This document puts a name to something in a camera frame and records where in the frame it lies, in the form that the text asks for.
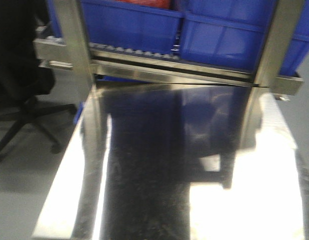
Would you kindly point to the blue plastic crate left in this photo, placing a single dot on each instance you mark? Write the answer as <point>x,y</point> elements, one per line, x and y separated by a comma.
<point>115,23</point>

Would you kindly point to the blue plastic crate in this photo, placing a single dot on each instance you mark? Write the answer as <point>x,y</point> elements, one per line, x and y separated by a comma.
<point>115,23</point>
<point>226,33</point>

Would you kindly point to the blue plastic crate right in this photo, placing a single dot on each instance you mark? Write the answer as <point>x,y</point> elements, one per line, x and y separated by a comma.
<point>226,33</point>

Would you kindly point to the black office chair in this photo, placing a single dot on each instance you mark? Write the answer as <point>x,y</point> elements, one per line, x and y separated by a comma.
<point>21,77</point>

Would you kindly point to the stainless steel rack frame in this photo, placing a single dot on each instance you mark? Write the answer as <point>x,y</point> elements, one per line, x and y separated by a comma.
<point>74,53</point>

